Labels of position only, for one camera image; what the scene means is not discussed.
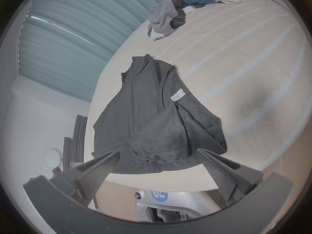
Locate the black garment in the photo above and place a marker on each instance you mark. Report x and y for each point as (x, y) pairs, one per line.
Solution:
(179, 18)

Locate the black chest of drawers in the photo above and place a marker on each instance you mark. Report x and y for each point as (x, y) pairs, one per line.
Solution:
(80, 135)

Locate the black T-shirt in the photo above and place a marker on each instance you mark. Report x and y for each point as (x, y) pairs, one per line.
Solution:
(146, 118)

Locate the grey garment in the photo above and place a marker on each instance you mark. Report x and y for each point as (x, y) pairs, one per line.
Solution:
(163, 16)

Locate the blue-green curtain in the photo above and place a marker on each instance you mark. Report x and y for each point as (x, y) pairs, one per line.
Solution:
(97, 8)
(61, 64)

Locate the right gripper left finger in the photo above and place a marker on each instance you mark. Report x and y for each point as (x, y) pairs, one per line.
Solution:
(97, 177)

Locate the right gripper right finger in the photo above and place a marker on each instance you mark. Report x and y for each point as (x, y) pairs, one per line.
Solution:
(219, 177)

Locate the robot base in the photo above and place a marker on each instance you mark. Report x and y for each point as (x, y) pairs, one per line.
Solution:
(192, 199)

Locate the bed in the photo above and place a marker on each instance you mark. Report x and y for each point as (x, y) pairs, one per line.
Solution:
(243, 69)

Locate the round white mirror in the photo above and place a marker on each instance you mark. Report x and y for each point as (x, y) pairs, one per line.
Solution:
(52, 157)

